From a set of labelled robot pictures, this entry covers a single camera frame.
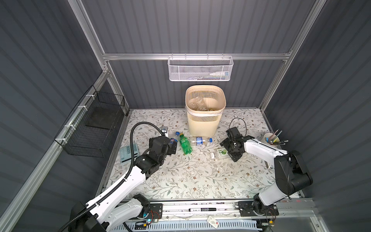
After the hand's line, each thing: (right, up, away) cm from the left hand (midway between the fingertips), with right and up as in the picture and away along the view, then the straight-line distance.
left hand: (165, 139), depth 78 cm
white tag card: (+24, -39, -8) cm, 47 cm away
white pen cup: (+65, -1, +14) cm, 67 cm away
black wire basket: (-39, +5, -6) cm, 39 cm away
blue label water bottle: (+20, -3, +18) cm, 27 cm away
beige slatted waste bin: (+24, +9, +10) cm, 28 cm away
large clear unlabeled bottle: (+19, +23, +21) cm, 36 cm away
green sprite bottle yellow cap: (+11, -5, +18) cm, 22 cm away
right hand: (+37, -9, +15) cm, 41 cm away
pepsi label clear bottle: (+1, -3, +18) cm, 19 cm away
